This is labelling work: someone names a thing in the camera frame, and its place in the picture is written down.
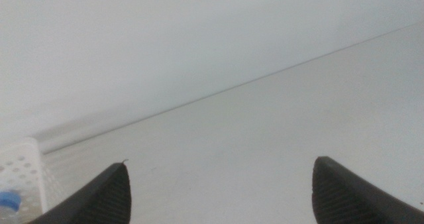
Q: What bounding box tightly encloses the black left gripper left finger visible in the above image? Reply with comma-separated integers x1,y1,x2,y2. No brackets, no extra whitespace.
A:
28,160,133,224

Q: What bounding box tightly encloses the white perforated plastic basket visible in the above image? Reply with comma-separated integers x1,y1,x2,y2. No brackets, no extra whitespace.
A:
0,137,64,224

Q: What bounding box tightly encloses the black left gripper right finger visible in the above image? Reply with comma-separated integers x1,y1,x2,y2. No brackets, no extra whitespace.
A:
311,155,424,224

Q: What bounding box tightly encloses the small water bottle blue cap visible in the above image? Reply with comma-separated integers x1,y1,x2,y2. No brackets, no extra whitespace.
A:
0,190,23,224

